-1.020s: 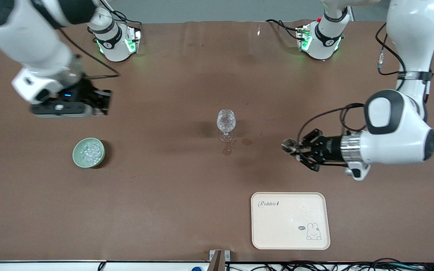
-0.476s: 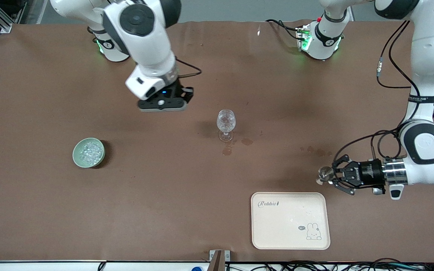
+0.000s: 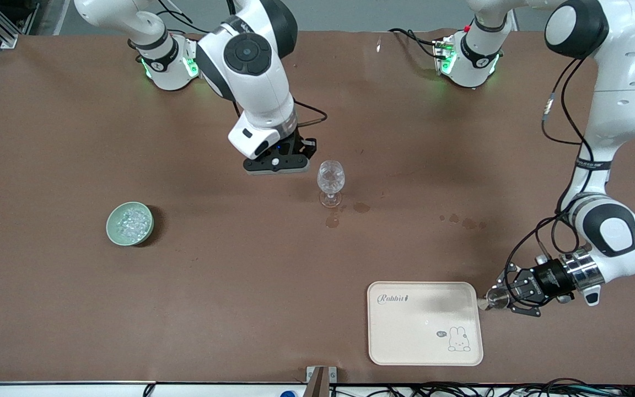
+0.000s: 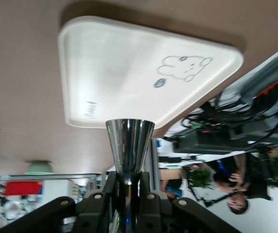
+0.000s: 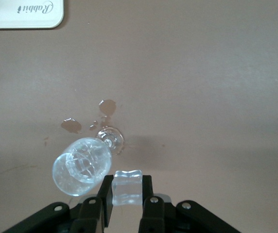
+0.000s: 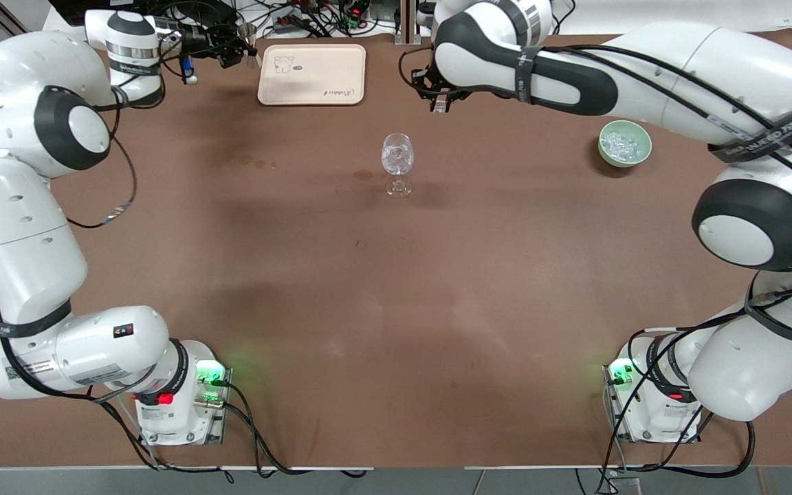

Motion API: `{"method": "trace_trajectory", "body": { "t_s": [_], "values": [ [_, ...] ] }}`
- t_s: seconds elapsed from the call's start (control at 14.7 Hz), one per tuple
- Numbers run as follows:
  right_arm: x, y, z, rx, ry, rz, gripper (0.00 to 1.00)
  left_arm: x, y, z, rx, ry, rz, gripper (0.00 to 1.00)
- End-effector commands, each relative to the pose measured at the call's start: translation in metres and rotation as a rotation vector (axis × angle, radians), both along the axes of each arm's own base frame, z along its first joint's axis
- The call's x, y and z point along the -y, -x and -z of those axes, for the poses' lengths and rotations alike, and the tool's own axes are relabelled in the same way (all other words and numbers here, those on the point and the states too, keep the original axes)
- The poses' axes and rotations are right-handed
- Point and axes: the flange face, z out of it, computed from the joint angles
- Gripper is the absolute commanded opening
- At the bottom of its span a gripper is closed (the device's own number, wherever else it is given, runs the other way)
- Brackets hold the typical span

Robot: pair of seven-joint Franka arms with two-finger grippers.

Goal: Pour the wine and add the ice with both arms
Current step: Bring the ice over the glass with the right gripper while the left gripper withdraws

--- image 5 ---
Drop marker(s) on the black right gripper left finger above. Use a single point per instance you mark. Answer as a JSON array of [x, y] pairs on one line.
[[106, 189]]

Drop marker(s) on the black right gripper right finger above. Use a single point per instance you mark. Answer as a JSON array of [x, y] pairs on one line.
[[147, 191]]

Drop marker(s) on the single clear ice cube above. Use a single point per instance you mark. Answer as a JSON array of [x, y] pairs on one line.
[[126, 188]]

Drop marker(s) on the clear cut-glass wine glass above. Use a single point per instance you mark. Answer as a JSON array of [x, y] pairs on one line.
[[80, 165]]

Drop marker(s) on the brown wine spill puddle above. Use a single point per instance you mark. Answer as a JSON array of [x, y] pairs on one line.
[[71, 125], [108, 106]]

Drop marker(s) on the cream rabbit print tray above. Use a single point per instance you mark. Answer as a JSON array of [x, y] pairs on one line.
[[7, 14]]

